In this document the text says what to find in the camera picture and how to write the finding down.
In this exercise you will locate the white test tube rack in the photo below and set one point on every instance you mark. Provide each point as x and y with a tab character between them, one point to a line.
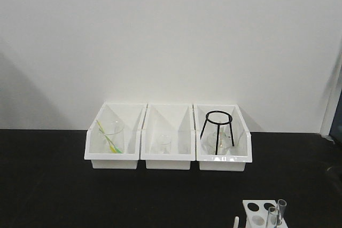
257	211

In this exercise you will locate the clear glass test tube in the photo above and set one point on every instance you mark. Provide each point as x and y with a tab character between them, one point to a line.
272	217
281	207

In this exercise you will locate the grey-blue pegboard drying rack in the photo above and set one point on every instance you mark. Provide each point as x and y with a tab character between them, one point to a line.
335	131

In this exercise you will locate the white middle storage bin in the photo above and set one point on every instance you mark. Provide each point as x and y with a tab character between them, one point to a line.
175	120

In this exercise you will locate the white storage bin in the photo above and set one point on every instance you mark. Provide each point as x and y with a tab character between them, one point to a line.
113	141
237	156
175	120

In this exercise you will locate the small clear glass beaker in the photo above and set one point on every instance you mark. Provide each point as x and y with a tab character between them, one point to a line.
163	144

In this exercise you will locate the clear glass flask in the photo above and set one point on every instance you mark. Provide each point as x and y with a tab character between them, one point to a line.
218	141

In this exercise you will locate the black metal tripod stand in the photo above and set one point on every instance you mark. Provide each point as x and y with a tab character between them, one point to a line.
212	119

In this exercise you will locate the white right storage bin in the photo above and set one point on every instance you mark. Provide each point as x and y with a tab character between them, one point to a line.
237	156

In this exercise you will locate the white left storage bin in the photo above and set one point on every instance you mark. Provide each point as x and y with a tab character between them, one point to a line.
113	141

